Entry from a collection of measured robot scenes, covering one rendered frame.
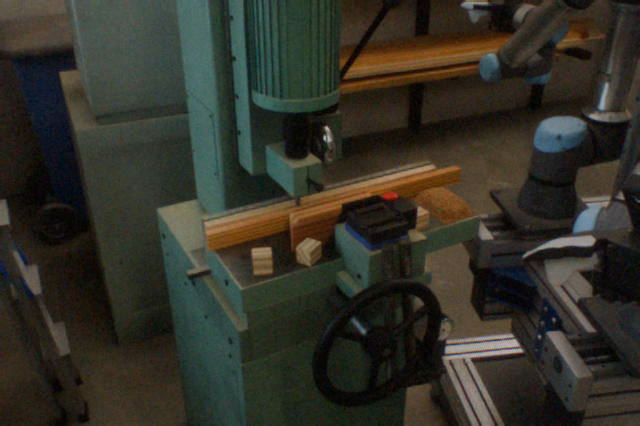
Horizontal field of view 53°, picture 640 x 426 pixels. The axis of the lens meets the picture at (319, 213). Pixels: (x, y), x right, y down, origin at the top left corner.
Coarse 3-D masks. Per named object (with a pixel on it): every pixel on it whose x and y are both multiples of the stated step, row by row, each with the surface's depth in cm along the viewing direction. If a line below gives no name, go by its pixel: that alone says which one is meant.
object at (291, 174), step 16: (272, 144) 142; (272, 160) 141; (288, 160) 135; (304, 160) 135; (320, 160) 135; (272, 176) 143; (288, 176) 135; (304, 176) 134; (320, 176) 136; (288, 192) 137; (304, 192) 136
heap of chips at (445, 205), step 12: (420, 192) 155; (432, 192) 152; (444, 192) 151; (420, 204) 153; (432, 204) 150; (444, 204) 148; (456, 204) 148; (444, 216) 147; (456, 216) 147; (468, 216) 148
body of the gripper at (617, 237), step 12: (624, 228) 78; (636, 228) 77; (612, 240) 75; (624, 240) 75; (636, 240) 75; (612, 252) 75; (624, 252) 74; (636, 252) 73; (600, 264) 77; (612, 264) 76; (624, 264) 74; (636, 264) 73; (600, 276) 77; (612, 276) 77; (624, 276) 75; (636, 276) 73; (600, 288) 78; (612, 288) 77; (624, 288) 76; (636, 288) 74; (612, 300) 77; (624, 300) 76; (636, 300) 74
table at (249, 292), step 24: (432, 216) 149; (480, 216) 149; (264, 240) 140; (288, 240) 140; (432, 240) 145; (456, 240) 149; (216, 264) 135; (240, 264) 132; (288, 264) 132; (312, 264) 131; (336, 264) 134; (240, 288) 125; (264, 288) 127; (288, 288) 130; (312, 288) 133; (360, 288) 130
